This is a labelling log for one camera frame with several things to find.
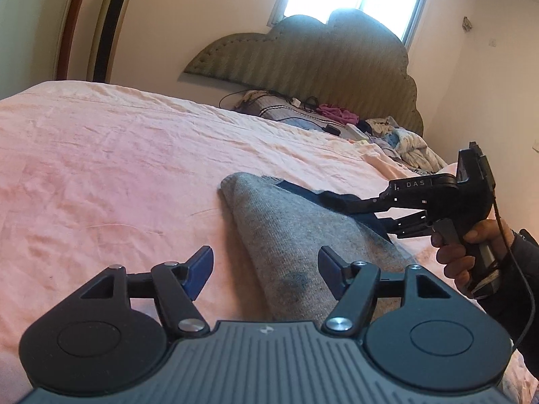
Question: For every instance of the grey sweater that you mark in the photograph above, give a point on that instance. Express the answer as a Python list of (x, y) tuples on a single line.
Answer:
[(286, 235)]

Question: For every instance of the pink bed sheet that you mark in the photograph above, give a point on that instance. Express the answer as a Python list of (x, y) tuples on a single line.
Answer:
[(105, 155)]

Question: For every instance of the gold black tower air conditioner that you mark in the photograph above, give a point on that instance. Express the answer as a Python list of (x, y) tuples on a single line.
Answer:
[(113, 29)]

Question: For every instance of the wooden door frame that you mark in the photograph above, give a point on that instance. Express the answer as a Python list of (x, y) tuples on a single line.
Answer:
[(73, 21)]

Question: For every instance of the striped pillow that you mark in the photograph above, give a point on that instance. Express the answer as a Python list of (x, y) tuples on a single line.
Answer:
[(273, 107)]

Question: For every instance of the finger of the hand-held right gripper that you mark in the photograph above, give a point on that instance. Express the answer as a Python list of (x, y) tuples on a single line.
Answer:
[(410, 227), (370, 205)]

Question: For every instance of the magenta cloth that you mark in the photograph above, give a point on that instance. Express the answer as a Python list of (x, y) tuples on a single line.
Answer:
[(337, 112)]

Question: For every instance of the person's right hand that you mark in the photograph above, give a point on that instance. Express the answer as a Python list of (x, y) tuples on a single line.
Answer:
[(452, 261)]

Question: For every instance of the green padded headboard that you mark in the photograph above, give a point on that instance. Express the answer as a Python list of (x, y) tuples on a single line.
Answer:
[(316, 63)]

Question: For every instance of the blue cloth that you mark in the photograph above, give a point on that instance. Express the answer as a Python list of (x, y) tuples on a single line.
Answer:
[(301, 123)]

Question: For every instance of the black charger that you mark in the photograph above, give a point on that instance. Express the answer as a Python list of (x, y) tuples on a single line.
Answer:
[(332, 130)]

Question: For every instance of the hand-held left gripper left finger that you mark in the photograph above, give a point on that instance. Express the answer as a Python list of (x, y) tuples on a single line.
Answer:
[(202, 269)]

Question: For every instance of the pile of mixed clothes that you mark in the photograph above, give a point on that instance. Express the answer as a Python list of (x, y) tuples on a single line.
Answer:
[(404, 143)]

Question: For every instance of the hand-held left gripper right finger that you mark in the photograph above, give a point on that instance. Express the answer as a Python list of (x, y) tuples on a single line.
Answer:
[(330, 267)]

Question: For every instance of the small wall ornament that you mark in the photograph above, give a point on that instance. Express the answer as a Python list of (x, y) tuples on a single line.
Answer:
[(467, 24)]

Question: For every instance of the person's right forearm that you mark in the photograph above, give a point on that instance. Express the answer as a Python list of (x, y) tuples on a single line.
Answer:
[(518, 294)]

